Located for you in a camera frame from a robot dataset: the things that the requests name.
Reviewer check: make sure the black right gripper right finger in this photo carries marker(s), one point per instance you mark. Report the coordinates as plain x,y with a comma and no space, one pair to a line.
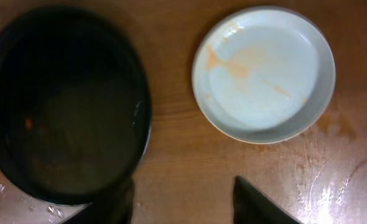
251,206

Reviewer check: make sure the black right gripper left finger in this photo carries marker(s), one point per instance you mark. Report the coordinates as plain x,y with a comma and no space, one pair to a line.
115,208

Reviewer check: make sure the white plate with small stains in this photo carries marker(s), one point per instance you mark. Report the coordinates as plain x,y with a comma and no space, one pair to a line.
263,75

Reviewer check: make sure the round black serving tray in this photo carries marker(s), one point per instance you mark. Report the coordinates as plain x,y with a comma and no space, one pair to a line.
75,105

